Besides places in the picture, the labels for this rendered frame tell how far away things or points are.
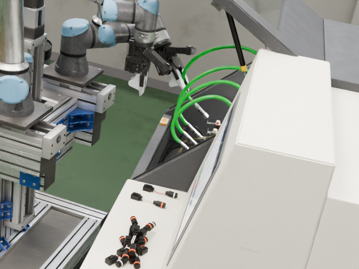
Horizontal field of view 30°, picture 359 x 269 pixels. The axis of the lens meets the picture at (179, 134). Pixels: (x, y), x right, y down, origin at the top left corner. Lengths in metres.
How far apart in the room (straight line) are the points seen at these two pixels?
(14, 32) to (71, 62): 0.68
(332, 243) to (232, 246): 0.23
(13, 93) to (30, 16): 0.44
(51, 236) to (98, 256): 1.39
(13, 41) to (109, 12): 0.34
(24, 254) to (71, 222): 0.35
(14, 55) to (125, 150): 2.34
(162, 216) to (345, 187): 0.81
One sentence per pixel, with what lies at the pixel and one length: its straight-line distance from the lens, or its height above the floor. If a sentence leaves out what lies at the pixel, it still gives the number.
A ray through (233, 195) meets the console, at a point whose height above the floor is 1.42.
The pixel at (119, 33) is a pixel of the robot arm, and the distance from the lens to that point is 2.67.
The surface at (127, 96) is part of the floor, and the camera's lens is 5.44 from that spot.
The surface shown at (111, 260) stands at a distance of 1.95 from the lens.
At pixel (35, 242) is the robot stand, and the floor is 0.21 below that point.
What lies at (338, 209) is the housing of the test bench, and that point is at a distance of 1.52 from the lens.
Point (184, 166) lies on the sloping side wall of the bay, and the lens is 2.30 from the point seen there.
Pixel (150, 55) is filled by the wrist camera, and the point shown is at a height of 1.38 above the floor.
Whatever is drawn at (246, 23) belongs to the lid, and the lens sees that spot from 2.07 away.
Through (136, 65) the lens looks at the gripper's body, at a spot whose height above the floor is 1.32.
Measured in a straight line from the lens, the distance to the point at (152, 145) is 2.68.
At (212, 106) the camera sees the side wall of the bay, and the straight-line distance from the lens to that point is 2.91.
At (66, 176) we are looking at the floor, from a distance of 4.24.
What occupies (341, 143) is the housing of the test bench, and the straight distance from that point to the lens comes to 1.77.
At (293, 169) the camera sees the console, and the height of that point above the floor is 1.52.
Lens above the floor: 2.19
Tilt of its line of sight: 26 degrees down
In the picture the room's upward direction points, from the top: 10 degrees clockwise
